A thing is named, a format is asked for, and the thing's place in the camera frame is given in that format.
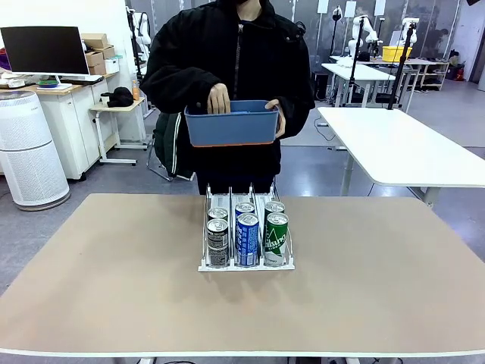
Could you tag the black Pepsi can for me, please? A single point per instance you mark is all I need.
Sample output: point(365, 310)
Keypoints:
point(218, 246)
point(218, 214)

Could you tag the person in black jacket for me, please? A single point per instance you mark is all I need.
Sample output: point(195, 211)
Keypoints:
point(235, 45)

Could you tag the dark green puffer jacket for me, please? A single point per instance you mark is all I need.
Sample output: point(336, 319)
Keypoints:
point(168, 144)

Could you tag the wooden shelf table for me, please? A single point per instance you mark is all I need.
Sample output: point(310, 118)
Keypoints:
point(428, 68)

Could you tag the person's left forearm black sleeve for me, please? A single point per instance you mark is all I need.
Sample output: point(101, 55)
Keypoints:
point(299, 110)

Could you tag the white cabinet wooden top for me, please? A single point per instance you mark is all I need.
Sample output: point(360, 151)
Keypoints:
point(68, 125)

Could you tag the green bowl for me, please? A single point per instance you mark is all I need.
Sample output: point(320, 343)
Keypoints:
point(48, 83)

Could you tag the person's right hand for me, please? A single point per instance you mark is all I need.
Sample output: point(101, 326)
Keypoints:
point(219, 98)

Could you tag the large white table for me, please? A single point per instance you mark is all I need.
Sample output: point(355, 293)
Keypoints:
point(398, 144)

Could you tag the white side table wooden top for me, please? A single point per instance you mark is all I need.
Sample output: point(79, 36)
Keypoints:
point(121, 107)

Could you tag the person's right forearm black sleeve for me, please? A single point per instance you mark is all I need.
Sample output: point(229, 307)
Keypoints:
point(182, 83)

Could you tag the metal chair frame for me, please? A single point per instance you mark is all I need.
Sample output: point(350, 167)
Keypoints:
point(157, 167)

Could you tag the small white box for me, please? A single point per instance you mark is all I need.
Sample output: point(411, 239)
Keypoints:
point(112, 66)

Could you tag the black light stand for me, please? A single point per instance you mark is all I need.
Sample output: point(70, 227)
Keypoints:
point(401, 64)

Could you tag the black slim stand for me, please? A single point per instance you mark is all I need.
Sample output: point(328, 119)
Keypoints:
point(354, 57)

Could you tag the person's left hand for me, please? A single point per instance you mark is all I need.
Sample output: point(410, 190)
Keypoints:
point(281, 117)

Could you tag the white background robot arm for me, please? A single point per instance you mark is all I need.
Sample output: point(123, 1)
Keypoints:
point(141, 30)
point(360, 32)
point(409, 30)

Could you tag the orange drink bottle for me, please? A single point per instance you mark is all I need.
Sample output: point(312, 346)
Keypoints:
point(135, 93)

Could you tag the red canister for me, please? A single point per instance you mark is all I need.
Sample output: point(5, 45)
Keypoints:
point(459, 73)

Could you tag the black computer monitor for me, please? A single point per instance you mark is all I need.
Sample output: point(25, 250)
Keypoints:
point(45, 49)

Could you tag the brown cardboard box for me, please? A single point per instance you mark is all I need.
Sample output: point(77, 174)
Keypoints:
point(108, 53)
point(94, 41)
point(97, 69)
point(94, 59)

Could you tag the black keyboard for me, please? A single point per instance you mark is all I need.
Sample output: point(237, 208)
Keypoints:
point(81, 80)

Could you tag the white background desk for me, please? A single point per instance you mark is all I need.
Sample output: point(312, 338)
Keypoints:
point(360, 72)

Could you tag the blue plastic bin orange base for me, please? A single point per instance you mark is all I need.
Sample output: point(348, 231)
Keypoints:
point(231, 129)

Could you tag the black bag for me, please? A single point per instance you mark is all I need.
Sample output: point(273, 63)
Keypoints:
point(119, 96)

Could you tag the white cylindrical air purifier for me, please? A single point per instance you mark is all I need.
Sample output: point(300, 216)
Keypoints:
point(30, 151)

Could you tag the yellow plastic bin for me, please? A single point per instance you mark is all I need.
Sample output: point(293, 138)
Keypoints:
point(396, 54)

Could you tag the green Chilsung cider can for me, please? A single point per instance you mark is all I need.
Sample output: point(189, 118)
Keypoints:
point(274, 207)
point(276, 242)

